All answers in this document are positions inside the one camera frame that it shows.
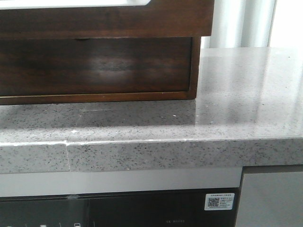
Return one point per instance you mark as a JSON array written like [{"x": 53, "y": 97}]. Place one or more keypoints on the grey cabinet door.
[{"x": 271, "y": 200}]

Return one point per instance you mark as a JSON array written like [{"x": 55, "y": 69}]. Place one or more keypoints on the white QR code sticker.
[{"x": 219, "y": 201}]

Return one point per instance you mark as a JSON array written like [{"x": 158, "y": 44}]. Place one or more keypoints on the dark wooden drawer cabinet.
[{"x": 195, "y": 71}]

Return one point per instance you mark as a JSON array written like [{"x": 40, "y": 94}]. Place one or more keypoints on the wooden drawer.
[
  {"x": 94, "y": 66},
  {"x": 159, "y": 18}
]

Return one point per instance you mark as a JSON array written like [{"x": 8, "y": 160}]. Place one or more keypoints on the white curtain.
[{"x": 241, "y": 23}]

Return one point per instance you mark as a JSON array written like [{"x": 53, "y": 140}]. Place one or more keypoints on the black built-in appliance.
[{"x": 166, "y": 208}]

